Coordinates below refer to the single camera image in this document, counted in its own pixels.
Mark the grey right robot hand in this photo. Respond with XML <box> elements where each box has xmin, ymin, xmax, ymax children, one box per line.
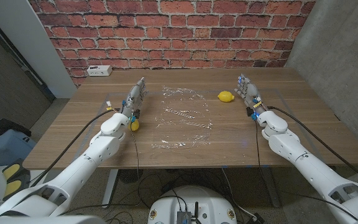
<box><xmin>234</xmin><ymin>73</ymin><xmax>269</xmax><ymax>116</ymax></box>

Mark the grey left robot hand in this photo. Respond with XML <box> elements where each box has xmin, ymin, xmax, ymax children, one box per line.
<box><xmin>121</xmin><ymin>77</ymin><xmax>149</xmax><ymax>119</ymax></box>

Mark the clear plastic wrap sheet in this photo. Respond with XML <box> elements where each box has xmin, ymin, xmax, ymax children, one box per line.
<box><xmin>150</xmin><ymin>85</ymin><xmax>214</xmax><ymax>150</ymax></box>

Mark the white power strip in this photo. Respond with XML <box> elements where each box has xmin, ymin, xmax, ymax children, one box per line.
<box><xmin>86</xmin><ymin>65</ymin><xmax>113</xmax><ymax>77</ymax></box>

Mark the black round fan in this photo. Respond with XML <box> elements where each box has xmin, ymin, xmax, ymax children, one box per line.
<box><xmin>118</xmin><ymin>169</ymin><xmax>139</xmax><ymax>184</ymax></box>

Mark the red brick print backdrop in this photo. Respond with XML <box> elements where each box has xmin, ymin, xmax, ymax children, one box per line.
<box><xmin>28</xmin><ymin>0</ymin><xmax>316</xmax><ymax>86</ymax></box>

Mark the white table leg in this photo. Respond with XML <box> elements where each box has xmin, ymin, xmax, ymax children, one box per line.
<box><xmin>101</xmin><ymin>169</ymin><xmax>119</xmax><ymax>208</ymax></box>

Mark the grey table leg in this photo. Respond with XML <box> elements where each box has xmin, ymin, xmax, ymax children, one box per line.
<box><xmin>261</xmin><ymin>166</ymin><xmax>282</xmax><ymax>208</ymax></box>

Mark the white robot torso base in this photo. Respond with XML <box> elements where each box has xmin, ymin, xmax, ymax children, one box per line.
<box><xmin>147</xmin><ymin>185</ymin><xmax>238</xmax><ymax>224</ymax></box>

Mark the dark wood-grain door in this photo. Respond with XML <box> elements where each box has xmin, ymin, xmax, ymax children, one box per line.
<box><xmin>0</xmin><ymin>18</ymin><xmax>55</xmax><ymax>130</ymax></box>

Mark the small grey electronics box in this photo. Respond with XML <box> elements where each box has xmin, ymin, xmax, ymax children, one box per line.
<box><xmin>176</xmin><ymin>210</ymin><xmax>193</xmax><ymax>224</ymax></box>

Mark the yellow and black tool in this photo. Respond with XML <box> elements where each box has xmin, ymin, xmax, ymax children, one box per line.
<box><xmin>1</xmin><ymin>157</ymin><xmax>32</xmax><ymax>202</ymax></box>

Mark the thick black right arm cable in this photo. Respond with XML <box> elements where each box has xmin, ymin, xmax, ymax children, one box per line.
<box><xmin>267</xmin><ymin>105</ymin><xmax>358</xmax><ymax>188</ymax></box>

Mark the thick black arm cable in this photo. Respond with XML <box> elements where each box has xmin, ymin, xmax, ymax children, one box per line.
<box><xmin>267</xmin><ymin>105</ymin><xmax>358</xmax><ymax>188</ymax></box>
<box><xmin>29</xmin><ymin>107</ymin><xmax>117</xmax><ymax>187</ymax></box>

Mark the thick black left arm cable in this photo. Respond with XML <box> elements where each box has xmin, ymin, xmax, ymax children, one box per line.
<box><xmin>29</xmin><ymin>107</ymin><xmax>117</xmax><ymax>187</ymax></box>

